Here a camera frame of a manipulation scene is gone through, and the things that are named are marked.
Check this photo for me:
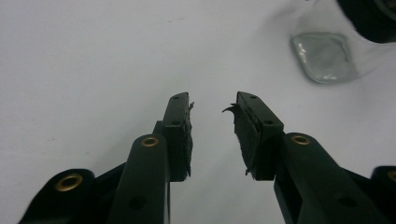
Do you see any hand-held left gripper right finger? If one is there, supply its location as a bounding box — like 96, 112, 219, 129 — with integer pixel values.
221, 91, 391, 224

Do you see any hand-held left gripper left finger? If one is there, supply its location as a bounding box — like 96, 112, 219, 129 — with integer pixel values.
106, 91, 195, 224

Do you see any clear plastic bag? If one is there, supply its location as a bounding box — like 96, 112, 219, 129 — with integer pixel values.
290, 0, 396, 84

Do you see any black round object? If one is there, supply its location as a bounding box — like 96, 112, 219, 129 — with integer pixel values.
335, 0, 396, 44

